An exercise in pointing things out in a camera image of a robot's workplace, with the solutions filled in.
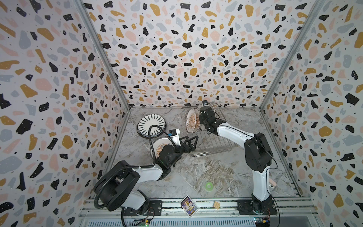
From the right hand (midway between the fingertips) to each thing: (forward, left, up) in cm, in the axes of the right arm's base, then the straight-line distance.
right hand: (202, 110), depth 94 cm
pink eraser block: (-40, -39, -16) cm, 58 cm away
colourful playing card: (-53, +8, -16) cm, 56 cm away
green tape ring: (-42, -3, -19) cm, 47 cm away
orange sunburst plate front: (+1, +8, -13) cm, 15 cm away
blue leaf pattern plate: (+3, +42, -16) cm, 46 cm away
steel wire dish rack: (-15, -5, -18) cm, 24 cm away
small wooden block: (-52, -6, -18) cm, 56 cm away
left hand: (-23, +6, +3) cm, 23 cm away
